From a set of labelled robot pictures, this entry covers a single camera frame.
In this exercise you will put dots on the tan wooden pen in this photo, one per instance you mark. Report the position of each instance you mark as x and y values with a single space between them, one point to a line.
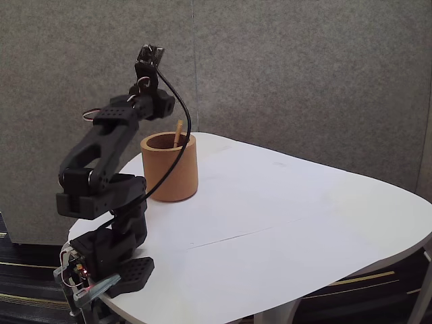
178 133

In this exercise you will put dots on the brown cork pen holder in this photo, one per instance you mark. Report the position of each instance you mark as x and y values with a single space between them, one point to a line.
182 182

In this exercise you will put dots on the white paper sheet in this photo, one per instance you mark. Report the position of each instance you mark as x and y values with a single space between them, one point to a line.
243 202

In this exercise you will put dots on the grey metal table clamp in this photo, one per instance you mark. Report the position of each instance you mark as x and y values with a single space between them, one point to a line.
104 285

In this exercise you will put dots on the white table leg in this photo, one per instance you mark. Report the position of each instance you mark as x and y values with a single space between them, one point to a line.
273 314
418 303

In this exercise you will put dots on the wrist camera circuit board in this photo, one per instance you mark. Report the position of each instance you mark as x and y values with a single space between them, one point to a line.
150 55

